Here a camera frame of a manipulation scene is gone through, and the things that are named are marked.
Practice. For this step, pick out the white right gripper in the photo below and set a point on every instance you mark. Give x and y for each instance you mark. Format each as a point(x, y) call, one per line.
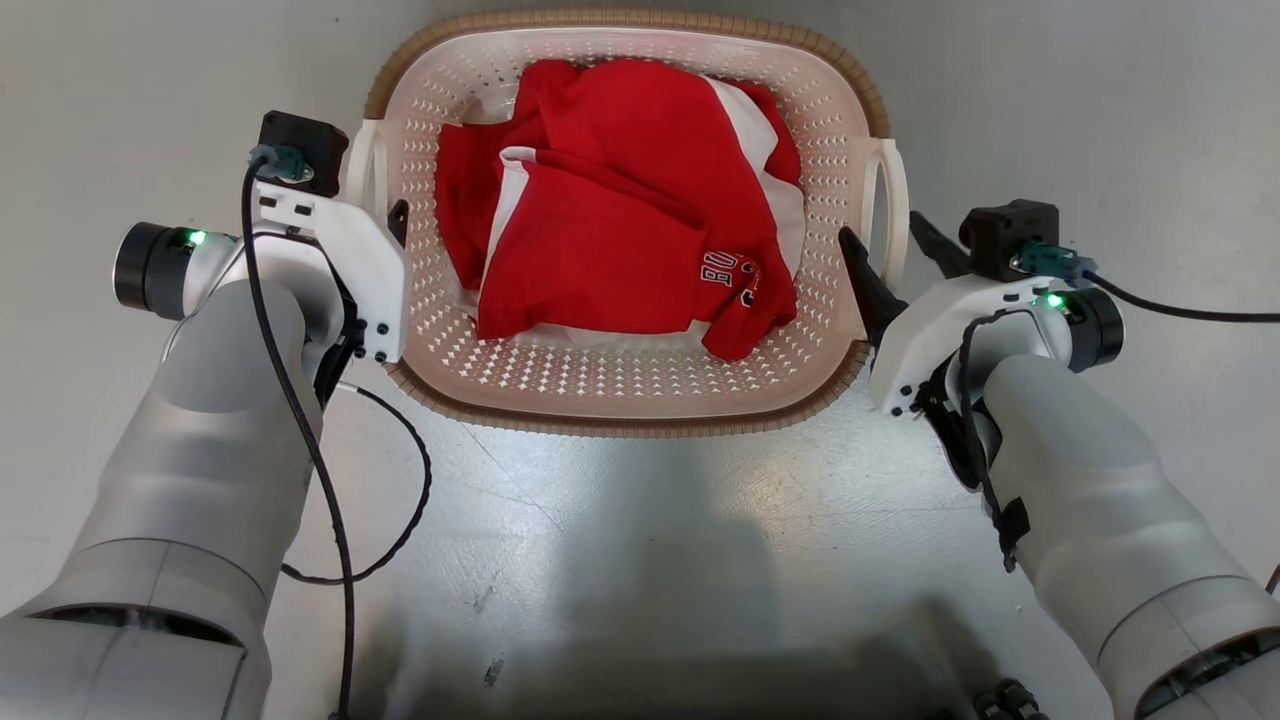
point(925, 330)

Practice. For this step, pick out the white plastic laundry basket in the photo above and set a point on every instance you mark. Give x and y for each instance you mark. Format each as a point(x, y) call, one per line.
point(620, 385)

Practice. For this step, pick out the red and white jersey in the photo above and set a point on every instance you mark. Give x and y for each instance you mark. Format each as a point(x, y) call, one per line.
point(600, 250)

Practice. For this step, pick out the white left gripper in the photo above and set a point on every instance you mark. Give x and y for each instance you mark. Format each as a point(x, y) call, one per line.
point(360, 260)

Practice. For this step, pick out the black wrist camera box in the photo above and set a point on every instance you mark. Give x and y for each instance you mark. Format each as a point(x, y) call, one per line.
point(1005, 235)
point(305, 140)

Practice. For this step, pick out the black robot base connectors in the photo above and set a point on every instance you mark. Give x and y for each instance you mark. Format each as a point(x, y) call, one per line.
point(1010, 700)

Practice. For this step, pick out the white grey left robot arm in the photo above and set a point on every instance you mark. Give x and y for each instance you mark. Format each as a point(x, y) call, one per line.
point(200, 450)

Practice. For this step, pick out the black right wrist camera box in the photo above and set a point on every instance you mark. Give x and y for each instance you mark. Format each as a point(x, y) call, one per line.
point(1005, 235)

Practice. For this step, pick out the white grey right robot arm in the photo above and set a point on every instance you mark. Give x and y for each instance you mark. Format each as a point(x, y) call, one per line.
point(1100, 520)

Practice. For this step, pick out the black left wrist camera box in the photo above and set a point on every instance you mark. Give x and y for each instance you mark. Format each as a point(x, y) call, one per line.
point(305, 140)

